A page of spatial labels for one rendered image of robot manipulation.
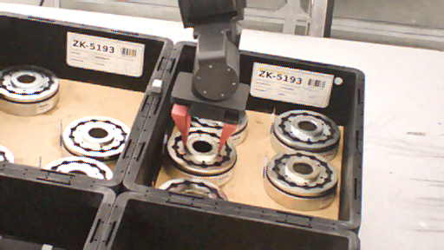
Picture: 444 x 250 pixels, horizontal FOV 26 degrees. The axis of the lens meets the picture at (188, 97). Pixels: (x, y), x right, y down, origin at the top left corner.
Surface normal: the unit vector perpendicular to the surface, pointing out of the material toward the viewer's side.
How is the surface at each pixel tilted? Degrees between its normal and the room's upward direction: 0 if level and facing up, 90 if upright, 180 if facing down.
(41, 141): 0
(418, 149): 0
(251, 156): 0
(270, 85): 90
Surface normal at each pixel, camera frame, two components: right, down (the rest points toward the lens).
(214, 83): -0.05, 0.57
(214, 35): -0.20, -0.77
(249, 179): 0.09, -0.84
